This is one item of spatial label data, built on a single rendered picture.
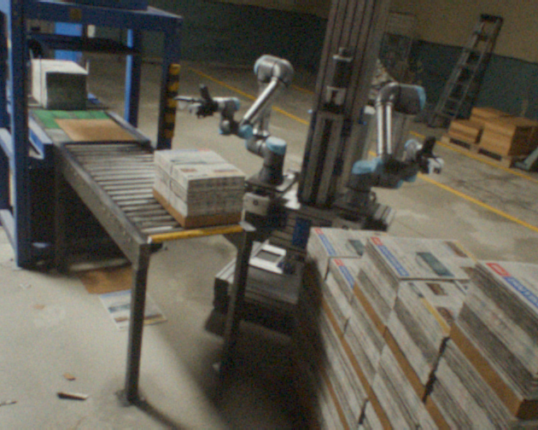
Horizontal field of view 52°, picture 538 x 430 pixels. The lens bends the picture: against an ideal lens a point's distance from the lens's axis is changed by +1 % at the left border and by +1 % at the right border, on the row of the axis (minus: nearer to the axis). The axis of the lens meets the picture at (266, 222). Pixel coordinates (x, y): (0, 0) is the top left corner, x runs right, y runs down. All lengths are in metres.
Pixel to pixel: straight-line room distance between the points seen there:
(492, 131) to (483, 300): 7.20
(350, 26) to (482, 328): 1.96
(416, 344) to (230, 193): 1.14
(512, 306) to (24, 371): 2.22
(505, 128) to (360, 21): 5.63
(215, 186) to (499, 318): 1.41
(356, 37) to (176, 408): 2.00
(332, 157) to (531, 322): 1.94
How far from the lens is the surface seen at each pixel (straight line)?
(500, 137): 8.45
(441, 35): 10.61
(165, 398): 2.73
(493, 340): 1.37
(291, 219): 3.05
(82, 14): 3.35
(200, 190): 2.36
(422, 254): 1.93
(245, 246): 2.51
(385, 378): 1.86
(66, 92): 4.17
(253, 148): 3.10
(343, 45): 3.02
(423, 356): 1.63
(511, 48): 9.77
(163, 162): 2.55
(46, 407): 2.71
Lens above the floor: 1.81
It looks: 23 degrees down
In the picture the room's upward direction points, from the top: 10 degrees clockwise
